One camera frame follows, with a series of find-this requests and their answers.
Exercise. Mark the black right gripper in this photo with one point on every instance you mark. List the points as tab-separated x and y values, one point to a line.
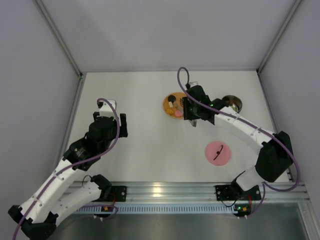
187	109

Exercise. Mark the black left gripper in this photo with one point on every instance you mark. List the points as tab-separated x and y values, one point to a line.
123	125

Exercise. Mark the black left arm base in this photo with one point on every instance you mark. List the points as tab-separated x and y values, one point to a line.
116	193

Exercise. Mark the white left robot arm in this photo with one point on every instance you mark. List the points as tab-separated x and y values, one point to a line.
41	214

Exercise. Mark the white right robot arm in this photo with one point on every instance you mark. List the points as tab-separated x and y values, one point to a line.
274	150

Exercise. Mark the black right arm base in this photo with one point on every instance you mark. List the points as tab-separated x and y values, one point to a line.
226	193

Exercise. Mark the steel lunch box bowl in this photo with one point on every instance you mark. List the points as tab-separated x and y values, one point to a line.
234	102

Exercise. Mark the pink lunch box lid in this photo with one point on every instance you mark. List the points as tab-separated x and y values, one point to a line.
218	153

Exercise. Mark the pink round sandwich cookie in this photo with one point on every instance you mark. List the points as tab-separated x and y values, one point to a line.
178	114

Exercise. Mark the woven bamboo tray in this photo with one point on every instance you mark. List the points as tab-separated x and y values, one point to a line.
173	105

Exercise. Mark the yellow flower cookie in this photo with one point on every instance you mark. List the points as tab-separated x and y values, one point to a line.
169	111

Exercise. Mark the black round cookie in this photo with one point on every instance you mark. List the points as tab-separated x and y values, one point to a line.
171	98

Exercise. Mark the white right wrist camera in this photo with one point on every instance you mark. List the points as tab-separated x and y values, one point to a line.
192	84

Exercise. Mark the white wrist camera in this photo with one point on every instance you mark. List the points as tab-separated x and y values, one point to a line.
107	109
192	84

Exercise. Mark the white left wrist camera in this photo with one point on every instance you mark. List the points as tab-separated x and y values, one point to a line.
107	109

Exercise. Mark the aluminium mounting rail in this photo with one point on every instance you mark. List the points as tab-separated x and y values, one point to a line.
197	192

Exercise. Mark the grey slotted cable duct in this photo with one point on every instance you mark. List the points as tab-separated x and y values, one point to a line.
172	208

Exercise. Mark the left aluminium frame post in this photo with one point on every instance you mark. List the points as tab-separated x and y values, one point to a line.
57	35

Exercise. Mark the aluminium frame post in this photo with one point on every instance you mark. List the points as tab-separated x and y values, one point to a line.
57	35
279	34

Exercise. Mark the right aluminium frame post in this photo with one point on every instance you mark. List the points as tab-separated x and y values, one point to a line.
279	34

